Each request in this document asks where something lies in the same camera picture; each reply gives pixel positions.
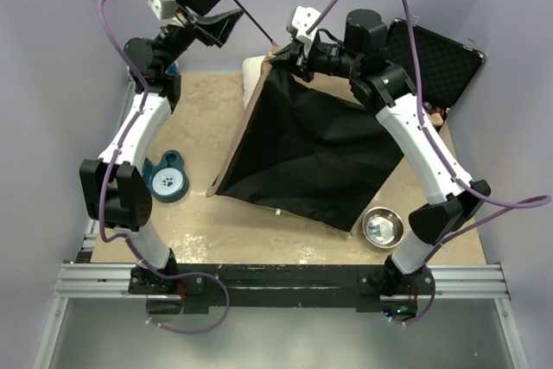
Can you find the black tent pole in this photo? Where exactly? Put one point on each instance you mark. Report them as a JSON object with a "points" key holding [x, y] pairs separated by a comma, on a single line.
{"points": [[256, 23]]}

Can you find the teal pet bowl holder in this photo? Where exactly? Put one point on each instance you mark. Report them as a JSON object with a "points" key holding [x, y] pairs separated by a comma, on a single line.
{"points": [[167, 181]]}

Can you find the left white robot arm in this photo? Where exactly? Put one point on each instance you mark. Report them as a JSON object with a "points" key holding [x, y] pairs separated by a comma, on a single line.
{"points": [[115, 193]]}

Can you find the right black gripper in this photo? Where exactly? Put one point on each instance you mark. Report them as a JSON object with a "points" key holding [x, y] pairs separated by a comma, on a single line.
{"points": [[295, 56]]}

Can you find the steel pet bowl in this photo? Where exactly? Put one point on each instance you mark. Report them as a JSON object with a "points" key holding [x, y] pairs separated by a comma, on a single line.
{"points": [[382, 227]]}

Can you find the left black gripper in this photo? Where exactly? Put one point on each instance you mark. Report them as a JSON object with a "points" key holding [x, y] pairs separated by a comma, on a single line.
{"points": [[210, 30]]}

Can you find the white pillow cushion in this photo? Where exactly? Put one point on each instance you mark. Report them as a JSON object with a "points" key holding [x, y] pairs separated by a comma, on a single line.
{"points": [[253, 78]]}

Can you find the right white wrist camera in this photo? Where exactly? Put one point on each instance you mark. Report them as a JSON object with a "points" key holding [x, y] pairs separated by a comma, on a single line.
{"points": [[300, 21]]}

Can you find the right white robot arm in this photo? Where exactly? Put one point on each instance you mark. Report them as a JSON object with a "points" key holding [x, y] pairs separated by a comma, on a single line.
{"points": [[389, 94]]}

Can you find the black poker chip case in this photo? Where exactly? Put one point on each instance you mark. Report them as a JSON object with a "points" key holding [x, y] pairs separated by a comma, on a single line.
{"points": [[447, 66]]}

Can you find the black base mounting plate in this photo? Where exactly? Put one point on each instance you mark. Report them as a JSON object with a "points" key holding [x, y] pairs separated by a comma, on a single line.
{"points": [[364, 288]]}

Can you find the tan black pet tent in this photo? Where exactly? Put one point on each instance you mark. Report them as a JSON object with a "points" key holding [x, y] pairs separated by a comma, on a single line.
{"points": [[312, 152]]}

